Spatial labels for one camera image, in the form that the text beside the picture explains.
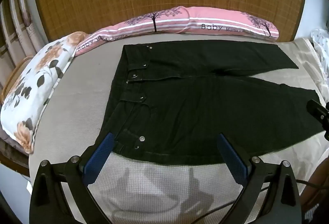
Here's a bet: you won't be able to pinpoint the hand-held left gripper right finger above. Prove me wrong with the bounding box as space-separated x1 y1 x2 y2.
216 133 302 224

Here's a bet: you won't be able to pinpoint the white floral pillow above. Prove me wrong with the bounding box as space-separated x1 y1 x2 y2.
1 31 86 154

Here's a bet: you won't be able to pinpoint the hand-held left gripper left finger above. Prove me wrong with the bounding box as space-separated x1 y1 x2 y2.
29 132 115 224

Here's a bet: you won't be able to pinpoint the black cable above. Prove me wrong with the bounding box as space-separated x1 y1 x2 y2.
203 179 322 218

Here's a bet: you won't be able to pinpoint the beige patterned curtain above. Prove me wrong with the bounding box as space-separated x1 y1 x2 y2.
0 0 49 101

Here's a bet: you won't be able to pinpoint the white dotted cloth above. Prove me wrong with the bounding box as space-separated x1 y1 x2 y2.
310 29 329 80

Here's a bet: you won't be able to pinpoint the black pants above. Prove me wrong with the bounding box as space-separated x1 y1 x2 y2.
96 39 326 166

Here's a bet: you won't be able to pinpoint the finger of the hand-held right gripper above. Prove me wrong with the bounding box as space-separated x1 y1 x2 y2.
306 99 329 140

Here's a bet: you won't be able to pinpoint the dark wooden bed frame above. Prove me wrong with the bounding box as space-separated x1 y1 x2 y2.
0 129 31 177

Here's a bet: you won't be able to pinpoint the grey waffle bed sheet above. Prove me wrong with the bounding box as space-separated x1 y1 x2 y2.
28 38 329 224

